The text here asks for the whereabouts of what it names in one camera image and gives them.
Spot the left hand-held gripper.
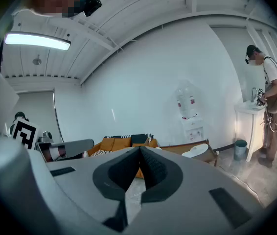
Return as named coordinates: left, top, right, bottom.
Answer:
left=11, top=117, right=95, bottom=162

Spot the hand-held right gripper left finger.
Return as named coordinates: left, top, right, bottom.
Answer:
left=46, top=145, right=141, bottom=233

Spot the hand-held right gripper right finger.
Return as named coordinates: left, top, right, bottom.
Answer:
left=128, top=145, right=264, bottom=235

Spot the wooden tray table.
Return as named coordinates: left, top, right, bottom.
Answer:
left=158, top=139, right=219, bottom=167

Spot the white water dispenser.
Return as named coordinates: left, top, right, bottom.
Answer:
left=180, top=114, right=205, bottom=145

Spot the black white patterned blanket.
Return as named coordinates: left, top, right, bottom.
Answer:
left=89, top=133, right=155, bottom=158

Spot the dark teal waste bin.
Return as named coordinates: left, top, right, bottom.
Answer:
left=233, top=139, right=248, bottom=162

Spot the white sink cabinet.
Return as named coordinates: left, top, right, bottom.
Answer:
left=234, top=101, right=268, bottom=163

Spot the long ceiling light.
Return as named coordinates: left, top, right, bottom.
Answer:
left=5, top=32, right=71, bottom=51

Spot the white power cable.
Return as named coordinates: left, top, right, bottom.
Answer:
left=218, top=165, right=260, bottom=197

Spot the black head-mounted camera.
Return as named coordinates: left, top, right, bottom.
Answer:
left=83, top=0, right=103, bottom=17

